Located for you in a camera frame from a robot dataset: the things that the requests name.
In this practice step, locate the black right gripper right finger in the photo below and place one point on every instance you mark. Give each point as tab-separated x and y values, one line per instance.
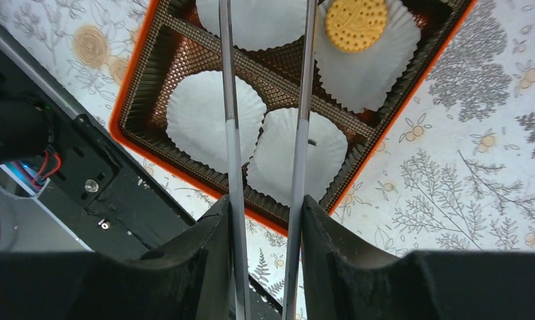
346	277

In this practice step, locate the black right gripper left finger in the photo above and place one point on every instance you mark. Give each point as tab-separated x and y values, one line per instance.
187	278

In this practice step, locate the metal serving tongs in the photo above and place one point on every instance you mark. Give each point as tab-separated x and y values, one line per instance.
241	274

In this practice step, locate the round beige biscuit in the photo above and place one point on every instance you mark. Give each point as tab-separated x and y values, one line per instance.
355	25

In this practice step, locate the white paper cupcake liner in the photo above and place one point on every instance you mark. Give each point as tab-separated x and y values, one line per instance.
266	24
362	80
270	168
196	119

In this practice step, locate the floral table cloth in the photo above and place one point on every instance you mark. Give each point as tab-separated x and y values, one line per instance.
456	169

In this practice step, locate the orange cookie tin box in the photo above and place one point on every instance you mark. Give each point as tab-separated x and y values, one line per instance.
173	45

